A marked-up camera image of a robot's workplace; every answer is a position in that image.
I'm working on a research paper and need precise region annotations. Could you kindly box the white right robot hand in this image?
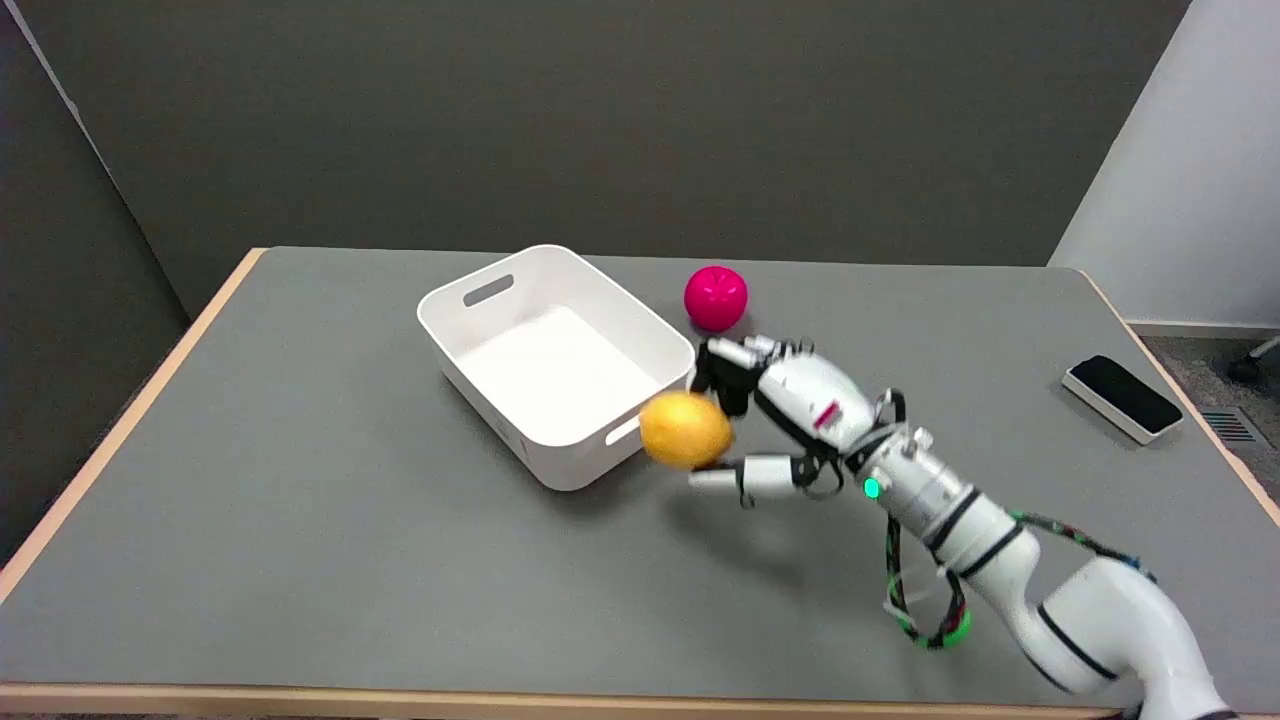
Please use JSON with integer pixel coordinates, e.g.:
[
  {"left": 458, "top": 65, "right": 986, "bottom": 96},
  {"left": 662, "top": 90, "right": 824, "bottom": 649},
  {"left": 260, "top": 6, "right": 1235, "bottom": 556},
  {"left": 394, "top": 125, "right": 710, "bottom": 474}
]
[{"left": 686, "top": 335, "right": 898, "bottom": 508}]

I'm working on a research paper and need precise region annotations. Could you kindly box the yellow lemon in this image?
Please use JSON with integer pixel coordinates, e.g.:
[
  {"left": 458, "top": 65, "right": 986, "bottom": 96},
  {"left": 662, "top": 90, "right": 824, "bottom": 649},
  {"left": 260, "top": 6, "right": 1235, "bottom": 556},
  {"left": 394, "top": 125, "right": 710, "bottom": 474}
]
[{"left": 639, "top": 391, "right": 734, "bottom": 471}]

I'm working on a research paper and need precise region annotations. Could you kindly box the white plastic box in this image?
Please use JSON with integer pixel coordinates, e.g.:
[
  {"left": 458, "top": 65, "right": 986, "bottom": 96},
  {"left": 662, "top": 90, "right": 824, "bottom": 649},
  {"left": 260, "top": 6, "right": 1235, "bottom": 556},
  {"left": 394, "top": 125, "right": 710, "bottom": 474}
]
[{"left": 416, "top": 244, "right": 697, "bottom": 493}]

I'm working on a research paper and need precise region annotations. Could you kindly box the pink round fruit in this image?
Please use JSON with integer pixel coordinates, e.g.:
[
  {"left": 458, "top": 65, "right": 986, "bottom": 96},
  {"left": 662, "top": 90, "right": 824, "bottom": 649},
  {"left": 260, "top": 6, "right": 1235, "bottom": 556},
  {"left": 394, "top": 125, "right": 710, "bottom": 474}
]
[{"left": 684, "top": 265, "right": 749, "bottom": 333}]

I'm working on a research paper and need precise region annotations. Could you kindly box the white device with black top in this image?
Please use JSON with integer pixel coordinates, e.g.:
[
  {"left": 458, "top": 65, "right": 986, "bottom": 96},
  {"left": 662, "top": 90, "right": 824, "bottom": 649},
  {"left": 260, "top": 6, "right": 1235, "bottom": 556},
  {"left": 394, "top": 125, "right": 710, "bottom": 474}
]
[{"left": 1061, "top": 355, "right": 1185, "bottom": 445}]

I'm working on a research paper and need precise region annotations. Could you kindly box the floor vent grille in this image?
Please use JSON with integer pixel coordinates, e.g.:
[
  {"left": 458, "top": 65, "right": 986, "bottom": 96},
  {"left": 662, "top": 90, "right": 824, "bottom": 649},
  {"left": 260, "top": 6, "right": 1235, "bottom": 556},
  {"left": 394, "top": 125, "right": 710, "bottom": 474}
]
[{"left": 1200, "top": 408, "right": 1269, "bottom": 445}]

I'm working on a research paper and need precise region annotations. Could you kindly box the black chair caster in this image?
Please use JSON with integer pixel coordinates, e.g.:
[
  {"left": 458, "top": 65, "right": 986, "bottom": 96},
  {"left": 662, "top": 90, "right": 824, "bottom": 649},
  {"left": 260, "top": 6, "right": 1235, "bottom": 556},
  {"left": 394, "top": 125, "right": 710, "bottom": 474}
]
[{"left": 1228, "top": 338, "right": 1280, "bottom": 385}]

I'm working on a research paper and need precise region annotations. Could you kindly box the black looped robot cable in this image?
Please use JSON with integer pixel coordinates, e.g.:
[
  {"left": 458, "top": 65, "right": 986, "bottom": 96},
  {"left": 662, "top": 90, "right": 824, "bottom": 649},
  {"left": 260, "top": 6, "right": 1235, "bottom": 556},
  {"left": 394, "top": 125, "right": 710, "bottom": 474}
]
[{"left": 880, "top": 510, "right": 973, "bottom": 651}]

